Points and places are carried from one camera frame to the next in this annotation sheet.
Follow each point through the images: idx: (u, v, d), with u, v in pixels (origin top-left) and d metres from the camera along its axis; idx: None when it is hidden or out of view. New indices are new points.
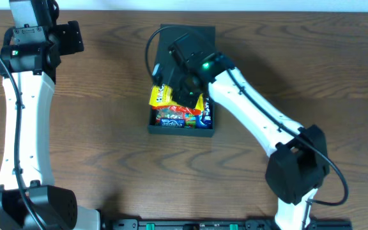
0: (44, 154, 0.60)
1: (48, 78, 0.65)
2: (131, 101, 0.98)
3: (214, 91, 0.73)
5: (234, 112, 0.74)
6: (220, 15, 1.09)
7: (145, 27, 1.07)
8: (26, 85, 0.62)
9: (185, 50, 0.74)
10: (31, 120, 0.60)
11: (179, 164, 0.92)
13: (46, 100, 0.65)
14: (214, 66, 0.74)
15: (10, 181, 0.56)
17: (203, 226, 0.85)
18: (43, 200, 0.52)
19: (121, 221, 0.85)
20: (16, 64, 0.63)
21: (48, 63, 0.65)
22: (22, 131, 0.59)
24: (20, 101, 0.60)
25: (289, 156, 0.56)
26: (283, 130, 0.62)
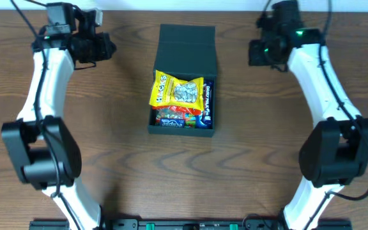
0: (59, 110, 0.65)
1: (69, 58, 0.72)
2: (131, 102, 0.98)
3: (299, 57, 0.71)
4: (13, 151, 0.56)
5: (303, 84, 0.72)
6: (220, 15, 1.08)
7: (145, 27, 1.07)
8: (52, 55, 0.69)
9: (285, 15, 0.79)
10: (52, 79, 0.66)
11: (179, 163, 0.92)
13: (64, 76, 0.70)
14: (307, 36, 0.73)
15: (28, 115, 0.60)
17: (203, 226, 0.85)
18: (55, 130, 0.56)
19: (122, 221, 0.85)
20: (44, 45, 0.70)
21: (71, 50, 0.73)
22: (43, 85, 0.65)
24: (45, 64, 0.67)
25: (333, 131, 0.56)
26: (341, 108, 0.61)
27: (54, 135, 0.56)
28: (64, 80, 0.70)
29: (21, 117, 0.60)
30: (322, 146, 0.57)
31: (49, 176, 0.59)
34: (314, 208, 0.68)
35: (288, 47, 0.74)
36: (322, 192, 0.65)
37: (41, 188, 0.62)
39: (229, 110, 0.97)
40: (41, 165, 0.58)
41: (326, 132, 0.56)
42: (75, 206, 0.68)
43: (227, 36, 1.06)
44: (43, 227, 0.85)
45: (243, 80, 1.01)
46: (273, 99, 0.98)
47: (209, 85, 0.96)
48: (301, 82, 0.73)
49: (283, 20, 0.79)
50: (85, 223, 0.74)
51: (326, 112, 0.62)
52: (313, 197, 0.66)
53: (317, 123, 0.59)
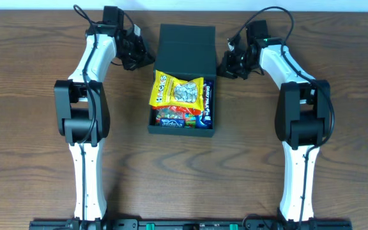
0: (101, 78, 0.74)
1: (114, 45, 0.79)
2: (131, 101, 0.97)
3: (266, 55, 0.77)
4: (60, 102, 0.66)
5: (273, 77, 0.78)
6: (220, 15, 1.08)
7: (144, 27, 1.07)
8: (101, 37, 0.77)
9: (259, 26, 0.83)
10: (99, 55, 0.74)
11: (179, 164, 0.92)
13: (108, 58, 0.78)
14: (273, 42, 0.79)
15: (78, 78, 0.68)
17: (203, 226, 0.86)
18: (97, 91, 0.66)
19: (121, 221, 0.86)
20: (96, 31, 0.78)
21: (117, 41, 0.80)
22: (91, 59, 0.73)
24: (95, 43, 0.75)
25: (294, 92, 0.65)
26: (299, 76, 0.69)
27: (98, 92, 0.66)
28: (107, 61, 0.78)
29: (71, 79, 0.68)
30: (287, 103, 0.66)
31: (82, 130, 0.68)
34: (302, 184, 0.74)
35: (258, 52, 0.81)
36: (301, 157, 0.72)
37: (70, 142, 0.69)
39: (229, 110, 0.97)
40: (78, 120, 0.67)
41: (289, 90, 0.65)
42: (90, 179, 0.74)
43: (226, 36, 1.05)
44: (43, 227, 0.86)
45: (243, 80, 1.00)
46: (273, 99, 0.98)
47: (209, 85, 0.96)
48: (269, 72, 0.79)
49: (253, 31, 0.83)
50: (91, 207, 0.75)
51: (288, 81, 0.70)
52: (296, 169, 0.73)
53: (281, 86, 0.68)
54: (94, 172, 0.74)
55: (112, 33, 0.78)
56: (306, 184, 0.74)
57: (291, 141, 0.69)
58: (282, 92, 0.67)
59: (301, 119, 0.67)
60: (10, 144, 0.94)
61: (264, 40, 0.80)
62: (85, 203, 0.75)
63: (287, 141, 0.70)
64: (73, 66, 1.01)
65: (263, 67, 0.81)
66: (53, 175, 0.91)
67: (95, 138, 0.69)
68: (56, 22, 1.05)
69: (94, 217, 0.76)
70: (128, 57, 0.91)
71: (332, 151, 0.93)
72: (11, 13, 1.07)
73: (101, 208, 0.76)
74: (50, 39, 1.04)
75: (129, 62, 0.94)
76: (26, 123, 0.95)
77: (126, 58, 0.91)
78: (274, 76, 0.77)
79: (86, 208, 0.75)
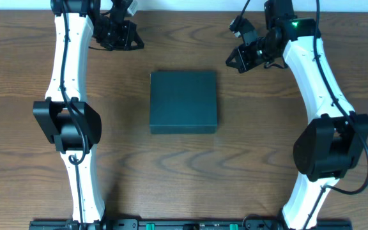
0: (82, 76, 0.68)
1: (90, 24, 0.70)
2: (131, 102, 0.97)
3: (293, 48, 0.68)
4: (43, 122, 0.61)
5: (298, 76, 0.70)
6: (219, 16, 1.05)
7: (144, 26, 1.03)
8: (73, 23, 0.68)
9: (278, 8, 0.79)
10: (75, 53, 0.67)
11: (179, 164, 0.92)
13: (87, 41, 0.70)
14: (302, 29, 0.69)
15: (56, 96, 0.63)
17: (203, 226, 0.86)
18: (80, 112, 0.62)
19: (121, 221, 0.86)
20: (63, 6, 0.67)
21: (91, 10, 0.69)
22: (67, 61, 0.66)
24: (67, 36, 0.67)
25: (328, 131, 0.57)
26: (335, 105, 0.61)
27: (82, 114, 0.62)
28: (85, 52, 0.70)
29: (48, 97, 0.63)
30: (316, 142, 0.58)
31: (74, 140, 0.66)
34: (311, 205, 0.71)
35: (282, 39, 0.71)
36: (317, 187, 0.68)
37: (61, 151, 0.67)
39: (229, 110, 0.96)
40: (68, 131, 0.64)
41: (321, 128, 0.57)
42: (86, 185, 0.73)
43: (227, 35, 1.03)
44: (43, 227, 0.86)
45: (243, 80, 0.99)
46: (273, 99, 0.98)
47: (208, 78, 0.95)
48: (292, 71, 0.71)
49: (276, 15, 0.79)
50: (89, 211, 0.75)
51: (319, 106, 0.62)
52: (310, 192, 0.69)
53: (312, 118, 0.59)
54: (89, 177, 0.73)
55: (84, 4, 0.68)
56: (318, 204, 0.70)
57: (311, 175, 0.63)
58: (312, 127, 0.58)
59: (329, 154, 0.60)
60: (10, 144, 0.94)
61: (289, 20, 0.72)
62: (84, 206, 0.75)
63: (305, 173, 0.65)
64: None
65: (285, 61, 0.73)
66: (52, 174, 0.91)
67: (87, 149, 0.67)
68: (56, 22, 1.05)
69: (93, 220, 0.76)
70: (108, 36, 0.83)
71: None
72: (11, 13, 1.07)
73: (99, 211, 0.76)
74: (50, 39, 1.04)
75: (107, 45, 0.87)
76: (27, 122, 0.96)
77: (105, 39, 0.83)
78: (299, 73, 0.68)
79: (84, 212, 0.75)
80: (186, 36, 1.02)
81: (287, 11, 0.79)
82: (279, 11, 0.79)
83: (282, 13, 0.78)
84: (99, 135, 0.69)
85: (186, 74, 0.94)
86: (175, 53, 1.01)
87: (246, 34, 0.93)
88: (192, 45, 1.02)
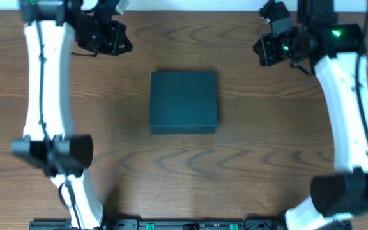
0: (65, 101, 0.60)
1: (70, 32, 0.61)
2: (131, 102, 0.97)
3: (331, 69, 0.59)
4: (25, 158, 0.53)
5: (331, 103, 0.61)
6: (219, 16, 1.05)
7: (144, 27, 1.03)
8: (48, 39, 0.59)
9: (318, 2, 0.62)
10: (53, 76, 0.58)
11: (179, 164, 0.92)
13: (68, 56, 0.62)
14: (343, 43, 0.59)
15: (35, 131, 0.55)
17: (203, 226, 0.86)
18: (65, 153, 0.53)
19: (121, 221, 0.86)
20: (36, 11, 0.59)
21: (68, 9, 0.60)
22: (45, 85, 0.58)
24: (42, 55, 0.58)
25: (358, 190, 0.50)
26: None
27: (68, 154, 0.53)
28: (66, 69, 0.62)
29: (27, 135, 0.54)
30: (344, 198, 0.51)
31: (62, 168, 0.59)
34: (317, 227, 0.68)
35: (318, 47, 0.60)
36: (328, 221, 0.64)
37: (50, 176, 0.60)
39: (230, 110, 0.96)
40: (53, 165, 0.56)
41: (351, 186, 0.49)
42: (81, 202, 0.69)
43: (227, 35, 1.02)
44: (43, 227, 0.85)
45: (243, 80, 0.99)
46: (273, 99, 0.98)
47: (209, 78, 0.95)
48: (326, 92, 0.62)
49: (312, 12, 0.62)
50: (87, 220, 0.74)
51: (352, 152, 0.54)
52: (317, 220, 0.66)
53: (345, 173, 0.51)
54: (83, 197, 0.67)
55: (60, 9, 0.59)
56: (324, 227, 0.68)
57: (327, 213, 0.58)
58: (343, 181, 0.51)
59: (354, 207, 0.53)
60: (11, 144, 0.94)
61: (329, 25, 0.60)
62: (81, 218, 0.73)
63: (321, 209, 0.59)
64: (71, 66, 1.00)
65: (319, 78, 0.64)
66: None
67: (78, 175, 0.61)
68: None
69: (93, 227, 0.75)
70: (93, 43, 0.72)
71: (331, 151, 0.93)
72: (11, 14, 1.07)
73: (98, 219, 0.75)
74: None
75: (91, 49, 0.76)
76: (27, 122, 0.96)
77: (85, 46, 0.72)
78: (335, 104, 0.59)
79: (82, 222, 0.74)
80: (186, 36, 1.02)
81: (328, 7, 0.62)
82: (317, 7, 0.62)
83: (321, 11, 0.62)
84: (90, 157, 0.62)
85: (186, 74, 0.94)
86: (175, 53, 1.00)
87: (275, 22, 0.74)
88: (192, 45, 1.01)
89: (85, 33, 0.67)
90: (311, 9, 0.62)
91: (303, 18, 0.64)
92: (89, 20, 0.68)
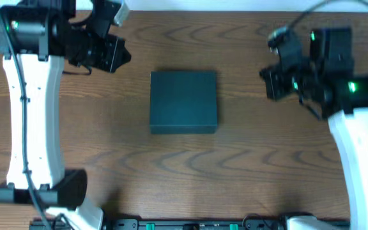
0: (53, 140, 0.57)
1: (57, 64, 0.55)
2: (131, 102, 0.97)
3: (344, 124, 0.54)
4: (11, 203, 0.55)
5: (346, 160, 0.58)
6: (219, 16, 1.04)
7: (144, 27, 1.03)
8: (30, 75, 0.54)
9: (335, 47, 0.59)
10: (39, 118, 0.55)
11: (179, 164, 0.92)
13: (55, 89, 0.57)
14: (362, 97, 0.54)
15: (21, 179, 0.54)
17: (203, 226, 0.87)
18: (53, 202, 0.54)
19: (121, 221, 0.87)
20: (15, 41, 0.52)
21: (54, 38, 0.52)
22: (29, 127, 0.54)
24: (24, 95, 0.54)
25: None
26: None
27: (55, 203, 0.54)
28: (54, 100, 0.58)
29: (12, 183, 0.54)
30: None
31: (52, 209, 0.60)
34: None
35: (333, 99, 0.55)
36: None
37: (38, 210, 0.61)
39: (230, 110, 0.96)
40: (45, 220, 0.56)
41: None
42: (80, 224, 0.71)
43: (227, 35, 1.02)
44: (43, 227, 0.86)
45: (243, 80, 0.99)
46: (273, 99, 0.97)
47: (209, 76, 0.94)
48: (338, 146, 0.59)
49: (328, 57, 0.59)
50: None
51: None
52: None
53: None
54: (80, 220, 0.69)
55: (43, 39, 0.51)
56: None
57: None
58: None
59: None
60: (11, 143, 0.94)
61: (345, 77, 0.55)
62: None
63: None
64: (71, 66, 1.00)
65: (331, 131, 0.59)
66: None
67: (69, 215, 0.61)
68: None
69: None
70: (87, 62, 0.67)
71: (331, 152, 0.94)
72: None
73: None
74: None
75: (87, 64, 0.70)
76: None
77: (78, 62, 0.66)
78: (349, 155, 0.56)
79: None
80: (186, 36, 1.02)
81: (345, 52, 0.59)
82: (334, 52, 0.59)
83: (337, 55, 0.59)
84: (78, 197, 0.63)
85: (186, 74, 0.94)
86: (175, 53, 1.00)
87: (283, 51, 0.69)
88: (192, 45, 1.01)
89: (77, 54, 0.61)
90: (329, 53, 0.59)
91: (316, 63, 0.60)
92: (82, 39, 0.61)
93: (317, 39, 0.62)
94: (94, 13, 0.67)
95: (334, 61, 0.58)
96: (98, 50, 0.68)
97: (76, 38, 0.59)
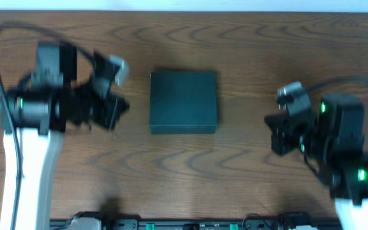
0: (44, 207, 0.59)
1: (56, 139, 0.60)
2: (131, 102, 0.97)
3: (351, 213, 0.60)
4: None
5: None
6: (219, 16, 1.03)
7: (144, 27, 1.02)
8: (28, 150, 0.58)
9: (347, 126, 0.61)
10: (33, 191, 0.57)
11: (179, 164, 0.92)
13: (52, 163, 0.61)
14: None
15: None
17: (203, 226, 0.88)
18: None
19: (121, 221, 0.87)
20: (18, 120, 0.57)
21: (55, 115, 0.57)
22: (20, 199, 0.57)
24: (20, 172, 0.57)
25: None
26: None
27: None
28: (50, 179, 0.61)
29: None
30: None
31: None
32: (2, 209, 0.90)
34: None
35: (341, 186, 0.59)
36: None
37: None
39: (230, 110, 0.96)
40: None
41: None
42: None
43: (226, 36, 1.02)
44: None
45: (243, 80, 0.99)
46: (273, 100, 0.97)
47: (209, 78, 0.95)
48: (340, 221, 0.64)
49: (338, 135, 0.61)
50: None
51: None
52: None
53: None
54: None
55: (44, 117, 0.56)
56: None
57: None
58: None
59: None
60: None
61: (355, 162, 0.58)
62: None
63: None
64: None
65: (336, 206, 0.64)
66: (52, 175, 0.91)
67: None
68: (52, 22, 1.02)
69: None
70: (89, 117, 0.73)
71: None
72: (8, 13, 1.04)
73: None
74: None
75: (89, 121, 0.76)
76: None
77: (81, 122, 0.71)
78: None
79: None
80: (186, 36, 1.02)
81: (356, 130, 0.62)
82: (345, 130, 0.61)
83: (347, 135, 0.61)
84: None
85: (186, 75, 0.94)
86: (175, 53, 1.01)
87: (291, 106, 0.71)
88: (192, 45, 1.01)
89: (75, 116, 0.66)
90: (342, 131, 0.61)
91: (326, 139, 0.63)
92: (78, 101, 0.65)
93: (328, 113, 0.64)
94: (94, 74, 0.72)
95: (344, 140, 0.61)
96: (100, 106, 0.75)
97: (76, 103, 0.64)
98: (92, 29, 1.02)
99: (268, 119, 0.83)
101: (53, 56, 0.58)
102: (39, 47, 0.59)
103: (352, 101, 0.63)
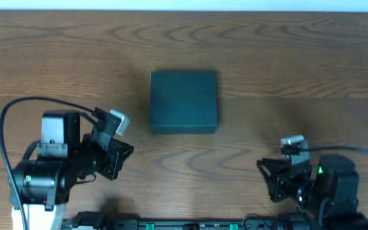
0: None
1: (61, 211, 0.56)
2: (131, 102, 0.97)
3: None
4: None
5: None
6: (220, 15, 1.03)
7: (144, 26, 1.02)
8: (34, 224, 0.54)
9: (343, 191, 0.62)
10: None
11: (179, 164, 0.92)
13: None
14: None
15: None
17: (203, 227, 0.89)
18: None
19: (121, 222, 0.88)
20: (27, 195, 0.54)
21: (61, 188, 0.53)
22: None
24: None
25: None
26: None
27: None
28: None
29: None
30: None
31: None
32: (5, 209, 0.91)
34: None
35: None
36: None
37: None
39: (231, 110, 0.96)
40: None
41: None
42: None
43: (226, 36, 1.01)
44: None
45: (244, 80, 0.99)
46: (273, 100, 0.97)
47: (209, 77, 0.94)
48: None
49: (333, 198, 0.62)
50: None
51: None
52: None
53: None
54: None
55: (52, 192, 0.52)
56: None
57: None
58: None
59: None
60: (11, 144, 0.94)
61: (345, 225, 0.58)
62: None
63: None
64: (71, 66, 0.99)
65: None
66: None
67: None
68: (52, 22, 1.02)
69: None
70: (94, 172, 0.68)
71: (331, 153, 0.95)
72: (7, 12, 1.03)
73: None
74: (50, 40, 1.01)
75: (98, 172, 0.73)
76: (26, 123, 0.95)
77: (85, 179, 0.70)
78: None
79: None
80: (186, 36, 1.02)
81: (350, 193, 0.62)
82: (340, 195, 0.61)
83: (342, 198, 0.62)
84: None
85: (186, 74, 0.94)
86: (175, 53, 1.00)
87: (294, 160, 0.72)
88: (192, 45, 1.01)
89: (84, 174, 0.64)
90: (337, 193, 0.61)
91: (322, 201, 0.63)
92: (86, 158, 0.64)
93: (324, 174, 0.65)
94: (96, 130, 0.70)
95: (337, 204, 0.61)
96: (101, 158, 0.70)
97: (84, 164, 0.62)
98: (92, 29, 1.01)
99: (265, 167, 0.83)
101: (57, 127, 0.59)
102: (43, 120, 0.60)
103: (347, 165, 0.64)
